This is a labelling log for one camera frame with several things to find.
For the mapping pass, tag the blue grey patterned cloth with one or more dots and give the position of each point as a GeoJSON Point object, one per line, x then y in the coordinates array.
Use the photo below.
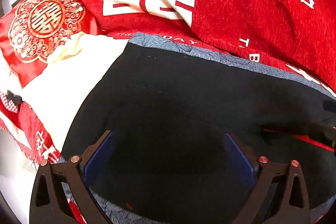
{"type": "Point", "coordinates": [183, 47]}

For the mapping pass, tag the red white checked cloth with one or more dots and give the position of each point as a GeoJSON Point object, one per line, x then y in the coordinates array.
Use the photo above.
{"type": "Point", "coordinates": [9, 106]}

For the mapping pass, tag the black pants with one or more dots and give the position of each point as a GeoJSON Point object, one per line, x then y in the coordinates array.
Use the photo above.
{"type": "Point", "coordinates": [170, 108]}

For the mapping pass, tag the red satin pillow gold print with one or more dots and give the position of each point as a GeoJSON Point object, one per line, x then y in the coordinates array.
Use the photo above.
{"type": "Point", "coordinates": [47, 19]}

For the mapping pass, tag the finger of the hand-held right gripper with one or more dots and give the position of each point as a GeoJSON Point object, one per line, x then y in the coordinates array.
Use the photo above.
{"type": "Point", "coordinates": [330, 105]}
{"type": "Point", "coordinates": [324, 133]}

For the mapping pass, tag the cream cloth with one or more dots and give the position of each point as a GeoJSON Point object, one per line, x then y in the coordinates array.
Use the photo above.
{"type": "Point", "coordinates": [78, 69]}

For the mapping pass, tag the red blanket with white print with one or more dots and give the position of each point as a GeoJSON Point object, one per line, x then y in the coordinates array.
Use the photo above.
{"type": "Point", "coordinates": [236, 3]}

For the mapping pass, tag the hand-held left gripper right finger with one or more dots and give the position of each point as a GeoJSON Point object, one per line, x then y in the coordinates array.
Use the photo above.
{"type": "Point", "coordinates": [237, 155]}

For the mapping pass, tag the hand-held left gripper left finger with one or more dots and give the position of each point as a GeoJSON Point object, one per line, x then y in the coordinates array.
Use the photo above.
{"type": "Point", "coordinates": [101, 153]}

